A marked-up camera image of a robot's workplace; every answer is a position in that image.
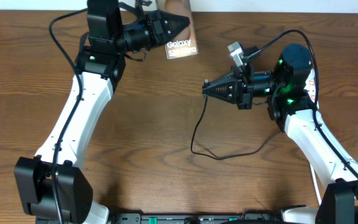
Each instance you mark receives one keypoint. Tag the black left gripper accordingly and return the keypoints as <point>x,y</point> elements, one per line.
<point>160,25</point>

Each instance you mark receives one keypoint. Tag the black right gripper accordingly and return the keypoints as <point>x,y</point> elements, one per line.
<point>238,92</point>

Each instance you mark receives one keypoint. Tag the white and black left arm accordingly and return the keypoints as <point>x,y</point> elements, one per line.
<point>51,185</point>

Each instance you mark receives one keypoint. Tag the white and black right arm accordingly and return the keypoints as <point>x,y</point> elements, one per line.
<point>291,92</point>

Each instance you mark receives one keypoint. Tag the white power strip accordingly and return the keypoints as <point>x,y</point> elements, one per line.
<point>310,85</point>

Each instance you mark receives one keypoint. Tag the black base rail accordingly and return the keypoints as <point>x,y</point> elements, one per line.
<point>252,216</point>

